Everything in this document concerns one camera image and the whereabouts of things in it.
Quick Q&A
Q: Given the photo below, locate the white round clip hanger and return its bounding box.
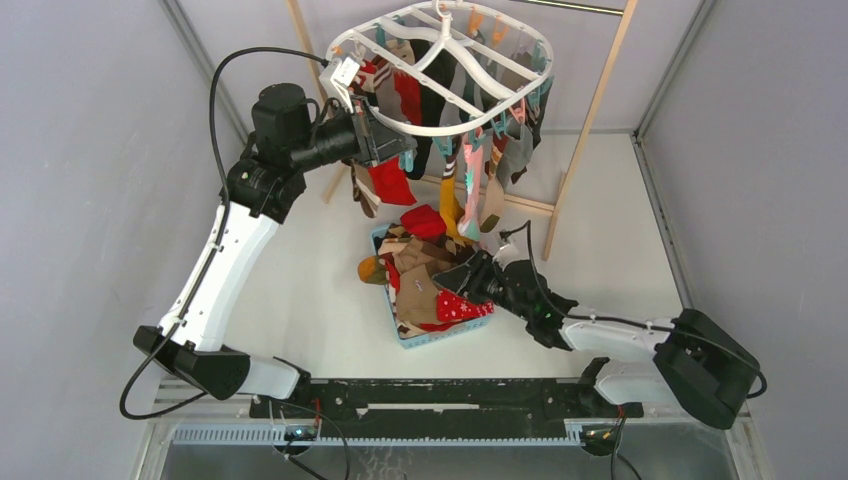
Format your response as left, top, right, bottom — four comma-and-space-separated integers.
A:
325, 10, 549, 137

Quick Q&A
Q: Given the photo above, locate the light blue plastic basket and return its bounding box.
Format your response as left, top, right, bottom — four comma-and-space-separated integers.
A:
370, 225, 496, 350

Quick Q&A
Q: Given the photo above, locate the long red sock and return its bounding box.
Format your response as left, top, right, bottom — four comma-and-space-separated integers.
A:
368, 157, 417, 206

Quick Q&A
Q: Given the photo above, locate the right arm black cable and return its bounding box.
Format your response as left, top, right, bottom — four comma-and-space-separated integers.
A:
498, 219, 768, 400

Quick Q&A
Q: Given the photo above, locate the tan brown ribbed sock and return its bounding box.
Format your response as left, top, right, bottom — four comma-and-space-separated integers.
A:
378, 237, 458, 331

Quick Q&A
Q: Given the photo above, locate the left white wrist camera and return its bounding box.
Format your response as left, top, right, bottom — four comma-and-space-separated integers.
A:
319, 56, 360, 113

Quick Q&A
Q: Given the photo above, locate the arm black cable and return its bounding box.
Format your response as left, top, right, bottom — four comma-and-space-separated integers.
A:
119, 46, 330, 421
498, 219, 768, 400

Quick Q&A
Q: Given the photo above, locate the brown striped sock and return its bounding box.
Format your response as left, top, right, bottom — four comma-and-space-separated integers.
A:
353, 165, 381, 218

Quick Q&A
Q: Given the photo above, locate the pink hanging sock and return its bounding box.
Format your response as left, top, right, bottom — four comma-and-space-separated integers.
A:
457, 131, 484, 241

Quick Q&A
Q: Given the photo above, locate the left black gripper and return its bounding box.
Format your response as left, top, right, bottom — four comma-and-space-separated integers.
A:
289, 96, 416, 174

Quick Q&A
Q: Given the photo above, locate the wooden hanger rack frame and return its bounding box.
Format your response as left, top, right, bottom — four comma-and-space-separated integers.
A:
285, 1, 638, 261

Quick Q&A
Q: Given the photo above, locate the orange sock toe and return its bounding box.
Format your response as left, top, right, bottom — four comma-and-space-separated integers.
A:
357, 256, 390, 285

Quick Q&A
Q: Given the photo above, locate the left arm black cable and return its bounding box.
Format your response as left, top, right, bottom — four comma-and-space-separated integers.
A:
119, 46, 330, 421

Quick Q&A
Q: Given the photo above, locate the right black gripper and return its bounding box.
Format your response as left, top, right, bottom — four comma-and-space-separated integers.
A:
432, 248, 532, 322

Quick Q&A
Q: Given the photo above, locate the white slotted cable duct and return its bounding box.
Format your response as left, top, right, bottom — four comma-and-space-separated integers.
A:
171, 424, 583, 446

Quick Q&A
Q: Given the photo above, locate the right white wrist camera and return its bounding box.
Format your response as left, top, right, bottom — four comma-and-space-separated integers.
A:
493, 236, 521, 269

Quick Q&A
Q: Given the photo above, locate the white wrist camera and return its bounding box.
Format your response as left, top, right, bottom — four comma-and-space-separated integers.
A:
493, 236, 521, 269
319, 56, 360, 113

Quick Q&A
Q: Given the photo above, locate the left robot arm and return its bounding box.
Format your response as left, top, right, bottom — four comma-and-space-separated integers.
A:
133, 83, 416, 417

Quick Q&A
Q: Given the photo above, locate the red sock in basket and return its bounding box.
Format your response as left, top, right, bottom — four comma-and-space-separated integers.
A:
400, 204, 446, 239

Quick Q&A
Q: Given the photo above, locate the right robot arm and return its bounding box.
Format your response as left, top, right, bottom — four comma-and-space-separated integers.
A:
432, 251, 767, 430

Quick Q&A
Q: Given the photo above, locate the brown argyle sock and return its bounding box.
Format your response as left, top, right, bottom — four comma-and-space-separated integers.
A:
351, 168, 375, 218

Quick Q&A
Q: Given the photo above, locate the red snowflake sock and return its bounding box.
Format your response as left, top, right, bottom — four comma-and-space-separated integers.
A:
436, 290, 495, 324

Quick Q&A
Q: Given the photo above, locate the mustard yellow hanging sock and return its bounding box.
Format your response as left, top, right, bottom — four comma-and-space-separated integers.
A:
439, 158, 467, 245

